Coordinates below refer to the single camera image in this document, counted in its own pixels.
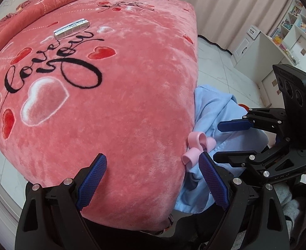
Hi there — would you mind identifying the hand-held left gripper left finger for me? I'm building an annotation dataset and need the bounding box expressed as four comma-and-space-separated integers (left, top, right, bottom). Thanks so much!
16, 153, 108, 250

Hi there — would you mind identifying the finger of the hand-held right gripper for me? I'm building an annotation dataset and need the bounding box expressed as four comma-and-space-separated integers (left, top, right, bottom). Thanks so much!
217, 107, 289, 136
213, 135, 291, 168

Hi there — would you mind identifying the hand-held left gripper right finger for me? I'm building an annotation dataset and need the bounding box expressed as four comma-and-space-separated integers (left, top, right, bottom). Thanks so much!
198, 151, 291, 250

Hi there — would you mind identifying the light blue garment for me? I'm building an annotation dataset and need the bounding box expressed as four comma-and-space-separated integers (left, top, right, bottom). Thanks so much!
174, 85, 273, 213

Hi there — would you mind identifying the pink plastic hook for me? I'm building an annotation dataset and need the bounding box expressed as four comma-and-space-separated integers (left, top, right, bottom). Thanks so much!
182, 132, 217, 166

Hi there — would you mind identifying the person's right forearm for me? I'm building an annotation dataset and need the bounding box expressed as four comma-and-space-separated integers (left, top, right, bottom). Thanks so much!
278, 156, 306, 250

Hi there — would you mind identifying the white desk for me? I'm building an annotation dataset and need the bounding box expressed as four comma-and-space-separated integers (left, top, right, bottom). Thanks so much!
256, 32, 300, 108

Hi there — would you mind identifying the cartoon printed bed sheet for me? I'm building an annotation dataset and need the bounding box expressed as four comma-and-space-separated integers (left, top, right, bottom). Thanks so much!
153, 212, 175, 236

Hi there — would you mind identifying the white bookshelf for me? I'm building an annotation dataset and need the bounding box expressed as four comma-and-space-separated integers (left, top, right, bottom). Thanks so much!
270, 0, 306, 65

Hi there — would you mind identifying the white drawer cabinet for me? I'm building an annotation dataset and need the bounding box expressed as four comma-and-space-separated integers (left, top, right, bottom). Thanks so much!
232, 25, 262, 68

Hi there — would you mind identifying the pink heart printed blanket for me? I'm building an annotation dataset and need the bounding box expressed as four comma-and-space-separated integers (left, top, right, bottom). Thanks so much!
0, 0, 201, 236

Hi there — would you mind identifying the white bed skirt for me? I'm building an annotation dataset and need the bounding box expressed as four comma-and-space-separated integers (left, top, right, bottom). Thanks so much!
0, 133, 28, 240

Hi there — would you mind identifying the pale pink curtain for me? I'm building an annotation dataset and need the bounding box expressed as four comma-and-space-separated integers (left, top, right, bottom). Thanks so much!
109, 0, 296, 55

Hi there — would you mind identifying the small white medicine box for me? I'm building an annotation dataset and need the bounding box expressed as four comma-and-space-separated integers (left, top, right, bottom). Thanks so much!
53, 18, 90, 37

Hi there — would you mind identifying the red folded quilt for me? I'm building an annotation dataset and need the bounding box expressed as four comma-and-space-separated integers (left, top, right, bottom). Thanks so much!
0, 0, 117, 60

